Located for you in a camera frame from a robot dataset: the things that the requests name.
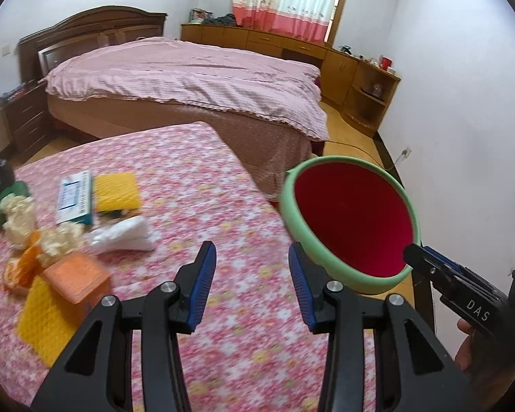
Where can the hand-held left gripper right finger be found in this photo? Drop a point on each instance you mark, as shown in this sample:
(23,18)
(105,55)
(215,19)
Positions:
(302,292)

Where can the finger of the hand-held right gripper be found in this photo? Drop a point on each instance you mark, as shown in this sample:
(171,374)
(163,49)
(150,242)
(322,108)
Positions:
(420,259)
(444,258)

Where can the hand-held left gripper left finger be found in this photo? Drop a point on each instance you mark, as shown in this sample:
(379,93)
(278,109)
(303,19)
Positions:
(204,283)

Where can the red bin with green rim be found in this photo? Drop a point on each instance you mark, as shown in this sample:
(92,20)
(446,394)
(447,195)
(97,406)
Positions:
(352,214)

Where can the orange box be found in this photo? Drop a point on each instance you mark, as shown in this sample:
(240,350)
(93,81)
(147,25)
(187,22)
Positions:
(77,281)

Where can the yellow sponge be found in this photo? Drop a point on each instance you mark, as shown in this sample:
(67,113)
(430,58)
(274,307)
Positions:
(116,191)
(43,322)

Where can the cream tissue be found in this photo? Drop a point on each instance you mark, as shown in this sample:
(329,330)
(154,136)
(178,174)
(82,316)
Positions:
(60,242)

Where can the person's right hand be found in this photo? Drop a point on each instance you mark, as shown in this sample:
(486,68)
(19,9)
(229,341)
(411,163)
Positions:
(462,343)

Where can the pink floral tablecloth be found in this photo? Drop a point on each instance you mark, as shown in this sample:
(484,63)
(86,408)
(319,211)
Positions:
(223,206)

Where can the brown bed base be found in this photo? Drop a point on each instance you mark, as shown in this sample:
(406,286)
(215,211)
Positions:
(261,150)

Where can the blue and white box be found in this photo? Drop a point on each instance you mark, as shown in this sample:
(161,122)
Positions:
(73,197)

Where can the red cup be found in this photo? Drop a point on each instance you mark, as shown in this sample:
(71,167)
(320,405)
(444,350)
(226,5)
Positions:
(386,62)

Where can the green rounded object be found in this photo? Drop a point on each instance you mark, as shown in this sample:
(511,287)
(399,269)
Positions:
(19,189)

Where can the bed with pink cover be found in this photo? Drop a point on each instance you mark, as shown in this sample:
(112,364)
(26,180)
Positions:
(189,73)

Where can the small dark object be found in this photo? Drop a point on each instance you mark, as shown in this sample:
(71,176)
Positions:
(345,48)

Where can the dark wooden nightstand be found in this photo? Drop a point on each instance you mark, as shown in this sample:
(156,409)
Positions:
(25,120)

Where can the long wooden cabinet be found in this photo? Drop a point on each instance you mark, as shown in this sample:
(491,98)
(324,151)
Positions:
(283,47)

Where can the dark clothes pile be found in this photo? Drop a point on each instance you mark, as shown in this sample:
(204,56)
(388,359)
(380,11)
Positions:
(225,20)

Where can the small stack of books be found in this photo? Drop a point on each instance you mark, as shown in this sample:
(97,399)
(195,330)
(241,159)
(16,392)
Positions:
(15,93)

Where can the dark wooden headboard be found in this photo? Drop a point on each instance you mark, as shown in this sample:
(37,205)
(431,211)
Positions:
(90,25)

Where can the pink and white curtain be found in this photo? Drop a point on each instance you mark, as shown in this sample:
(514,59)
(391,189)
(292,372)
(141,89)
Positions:
(283,4)

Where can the dark wooden post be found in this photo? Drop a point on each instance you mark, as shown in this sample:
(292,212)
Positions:
(422,304)

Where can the white wall socket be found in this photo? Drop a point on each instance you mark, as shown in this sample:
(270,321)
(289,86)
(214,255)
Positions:
(407,152)

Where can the colourful photo frame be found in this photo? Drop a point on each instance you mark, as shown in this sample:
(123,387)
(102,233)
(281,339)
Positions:
(199,16)

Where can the wooden window frame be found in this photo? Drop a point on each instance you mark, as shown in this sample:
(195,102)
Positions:
(344,0)

